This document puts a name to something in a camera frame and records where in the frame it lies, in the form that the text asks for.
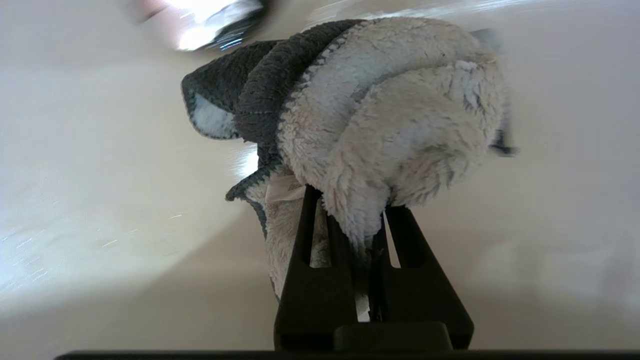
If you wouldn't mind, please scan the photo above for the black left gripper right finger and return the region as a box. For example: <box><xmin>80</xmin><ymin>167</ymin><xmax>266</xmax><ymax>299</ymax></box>
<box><xmin>370</xmin><ymin>205</ymin><xmax>474</xmax><ymax>351</ymax></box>

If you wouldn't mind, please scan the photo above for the fluffy pale blue cloth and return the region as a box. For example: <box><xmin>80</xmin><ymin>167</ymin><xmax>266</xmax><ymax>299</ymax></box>
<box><xmin>181</xmin><ymin>17</ymin><xmax>519</xmax><ymax>302</ymax></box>

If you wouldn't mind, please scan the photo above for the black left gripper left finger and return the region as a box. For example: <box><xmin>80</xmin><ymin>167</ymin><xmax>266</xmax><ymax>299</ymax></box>
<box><xmin>274</xmin><ymin>185</ymin><xmax>359</xmax><ymax>351</ymax></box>

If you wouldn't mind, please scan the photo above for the white sink basin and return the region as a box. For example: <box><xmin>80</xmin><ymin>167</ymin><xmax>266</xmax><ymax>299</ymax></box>
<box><xmin>0</xmin><ymin>0</ymin><xmax>640</xmax><ymax>353</ymax></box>

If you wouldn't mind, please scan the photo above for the chrome drain stopper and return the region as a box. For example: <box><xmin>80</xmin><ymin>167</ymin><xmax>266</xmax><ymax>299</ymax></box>
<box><xmin>129</xmin><ymin>0</ymin><xmax>272</xmax><ymax>54</ymax></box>

